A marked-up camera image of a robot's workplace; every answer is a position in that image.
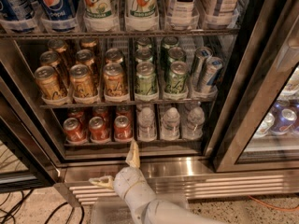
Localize dark blue bottle far left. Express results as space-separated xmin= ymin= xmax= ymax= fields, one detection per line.
xmin=0 ymin=0 xmax=36 ymax=33

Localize blue can behind door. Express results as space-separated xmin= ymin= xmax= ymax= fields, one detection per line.
xmin=270 ymin=108 xmax=297 ymax=135

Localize orange LaCroix can front right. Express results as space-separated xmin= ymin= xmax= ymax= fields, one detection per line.
xmin=103 ymin=63 xmax=128 ymax=97

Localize green LaCroix can front right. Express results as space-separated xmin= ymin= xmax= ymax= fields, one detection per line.
xmin=164 ymin=61 xmax=188 ymax=94

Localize black cables on floor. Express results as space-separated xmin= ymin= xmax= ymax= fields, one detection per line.
xmin=0 ymin=189 xmax=85 ymax=224

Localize Pepsi bottle blue label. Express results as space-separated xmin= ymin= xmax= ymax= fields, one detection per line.
xmin=38 ymin=0 xmax=78 ymax=32

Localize white tea bottle right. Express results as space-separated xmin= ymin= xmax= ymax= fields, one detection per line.
xmin=202 ymin=0 xmax=237 ymax=27

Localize slim silver can back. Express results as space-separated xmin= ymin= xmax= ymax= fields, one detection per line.
xmin=191 ymin=47 xmax=213 ymax=86

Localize right fridge glass door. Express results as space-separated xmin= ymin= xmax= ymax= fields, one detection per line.
xmin=214 ymin=0 xmax=299 ymax=172

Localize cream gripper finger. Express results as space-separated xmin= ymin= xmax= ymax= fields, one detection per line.
xmin=89 ymin=175 xmax=114 ymax=190
xmin=126 ymin=140 xmax=140 ymax=168

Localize green lacroix can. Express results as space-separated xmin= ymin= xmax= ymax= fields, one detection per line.
xmin=135 ymin=62 xmax=157 ymax=95
xmin=164 ymin=61 xmax=188 ymax=94

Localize red coke can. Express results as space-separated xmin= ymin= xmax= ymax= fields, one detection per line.
xmin=93 ymin=106 xmax=109 ymax=122
xmin=116 ymin=105 xmax=133 ymax=120
xmin=114 ymin=116 xmax=133 ymax=142
xmin=67 ymin=107 xmax=86 ymax=123
xmin=63 ymin=118 xmax=86 ymax=142
xmin=89 ymin=117 xmax=109 ymax=142

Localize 7up bottle right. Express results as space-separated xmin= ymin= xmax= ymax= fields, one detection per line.
xmin=126 ymin=0 xmax=157 ymax=31

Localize white tea bottle left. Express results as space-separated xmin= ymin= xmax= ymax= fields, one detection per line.
xmin=165 ymin=0 xmax=196 ymax=30

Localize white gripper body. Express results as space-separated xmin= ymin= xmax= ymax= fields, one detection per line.
xmin=113 ymin=167 xmax=156 ymax=216

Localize orange LaCroix can front middle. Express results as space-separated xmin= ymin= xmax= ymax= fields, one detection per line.
xmin=69 ymin=63 xmax=96 ymax=98

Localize orange lacroix can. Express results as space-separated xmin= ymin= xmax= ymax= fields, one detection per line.
xmin=35 ymin=65 xmax=67 ymax=100
xmin=103 ymin=63 xmax=128 ymax=97
xmin=69 ymin=63 xmax=96 ymax=98

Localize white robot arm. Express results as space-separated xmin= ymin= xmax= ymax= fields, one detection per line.
xmin=89 ymin=139 xmax=224 ymax=224

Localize left fridge glass door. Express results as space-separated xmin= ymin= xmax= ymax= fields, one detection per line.
xmin=0 ymin=63 xmax=60 ymax=194

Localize green LaCroix can front left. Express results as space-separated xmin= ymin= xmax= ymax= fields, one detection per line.
xmin=135 ymin=62 xmax=157 ymax=95

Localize slim silver can front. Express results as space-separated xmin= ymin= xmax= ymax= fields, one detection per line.
xmin=197 ymin=57 xmax=223 ymax=93

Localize clear water bottle left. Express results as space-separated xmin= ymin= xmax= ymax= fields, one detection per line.
xmin=137 ymin=107 xmax=157 ymax=142

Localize slim silver can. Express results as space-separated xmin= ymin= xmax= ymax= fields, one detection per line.
xmin=191 ymin=47 xmax=213 ymax=86
xmin=197 ymin=57 xmax=223 ymax=93

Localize orange LaCroix can front left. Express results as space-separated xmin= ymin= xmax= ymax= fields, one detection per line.
xmin=35 ymin=65 xmax=67 ymax=100

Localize clear water bottle middle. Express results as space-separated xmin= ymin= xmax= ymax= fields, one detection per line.
xmin=161 ymin=107 xmax=180 ymax=141

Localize fridge glass door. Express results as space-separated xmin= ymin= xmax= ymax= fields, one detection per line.
xmin=214 ymin=0 xmax=299 ymax=172
xmin=0 ymin=63 xmax=60 ymax=194

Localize steel fridge base grille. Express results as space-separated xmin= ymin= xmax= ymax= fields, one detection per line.
xmin=54 ymin=157 xmax=299 ymax=206

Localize white tea bottle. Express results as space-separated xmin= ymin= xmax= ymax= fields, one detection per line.
xmin=165 ymin=0 xmax=196 ymax=30
xmin=202 ymin=0 xmax=237 ymax=27

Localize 7up bottle left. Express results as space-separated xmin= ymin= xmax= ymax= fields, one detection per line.
xmin=83 ymin=0 xmax=117 ymax=32

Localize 7up bottle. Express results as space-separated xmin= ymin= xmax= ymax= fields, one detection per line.
xmin=83 ymin=0 xmax=117 ymax=32
xmin=126 ymin=0 xmax=157 ymax=31

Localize clear plastic bin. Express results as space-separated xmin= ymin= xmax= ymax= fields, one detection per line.
xmin=90 ymin=193 xmax=192 ymax=224

